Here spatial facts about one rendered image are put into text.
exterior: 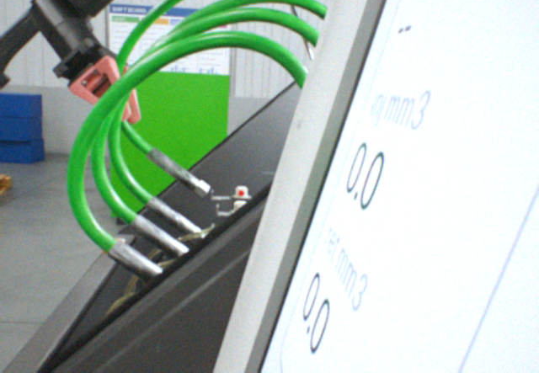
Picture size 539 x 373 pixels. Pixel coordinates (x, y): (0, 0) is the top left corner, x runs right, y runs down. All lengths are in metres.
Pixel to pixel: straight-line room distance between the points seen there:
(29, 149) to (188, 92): 3.46
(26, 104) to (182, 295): 6.62
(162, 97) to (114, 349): 3.62
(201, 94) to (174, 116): 0.28
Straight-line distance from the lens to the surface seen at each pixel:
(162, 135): 3.96
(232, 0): 0.56
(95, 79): 0.66
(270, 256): 0.22
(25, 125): 6.88
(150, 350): 0.35
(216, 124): 3.95
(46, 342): 0.68
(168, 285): 0.33
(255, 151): 0.96
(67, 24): 0.70
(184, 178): 0.65
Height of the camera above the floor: 1.29
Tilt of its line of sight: 12 degrees down
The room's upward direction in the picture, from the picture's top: 3 degrees clockwise
